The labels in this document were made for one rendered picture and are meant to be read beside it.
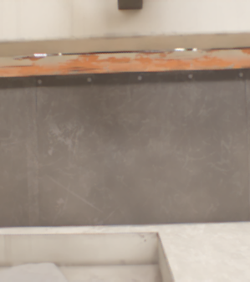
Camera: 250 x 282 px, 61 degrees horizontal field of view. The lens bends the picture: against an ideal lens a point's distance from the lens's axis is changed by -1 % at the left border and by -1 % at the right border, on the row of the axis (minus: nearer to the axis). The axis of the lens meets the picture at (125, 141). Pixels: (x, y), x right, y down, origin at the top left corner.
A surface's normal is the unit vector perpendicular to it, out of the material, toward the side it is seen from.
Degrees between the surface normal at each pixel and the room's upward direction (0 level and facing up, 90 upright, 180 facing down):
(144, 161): 90
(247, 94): 90
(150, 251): 90
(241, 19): 90
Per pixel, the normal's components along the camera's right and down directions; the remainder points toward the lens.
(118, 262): -0.02, 0.00
